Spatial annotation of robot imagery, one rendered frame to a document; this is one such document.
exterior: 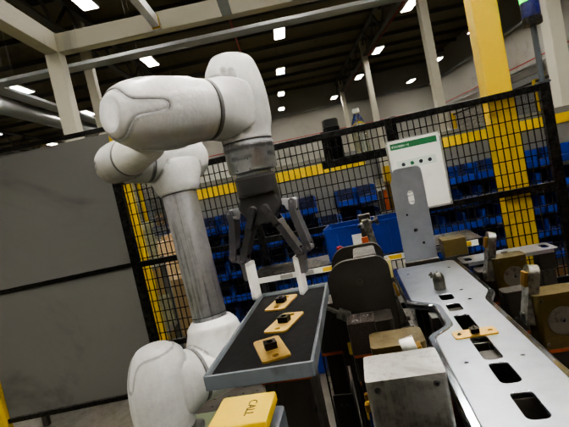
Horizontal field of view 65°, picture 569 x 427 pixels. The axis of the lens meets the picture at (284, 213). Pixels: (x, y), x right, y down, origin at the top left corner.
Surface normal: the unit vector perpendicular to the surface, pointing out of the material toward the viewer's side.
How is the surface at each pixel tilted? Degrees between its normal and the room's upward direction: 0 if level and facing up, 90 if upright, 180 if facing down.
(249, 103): 91
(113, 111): 90
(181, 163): 90
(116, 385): 90
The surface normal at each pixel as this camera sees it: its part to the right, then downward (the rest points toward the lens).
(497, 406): -0.21, -0.98
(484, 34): -0.14, 0.10
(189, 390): 0.71, -0.11
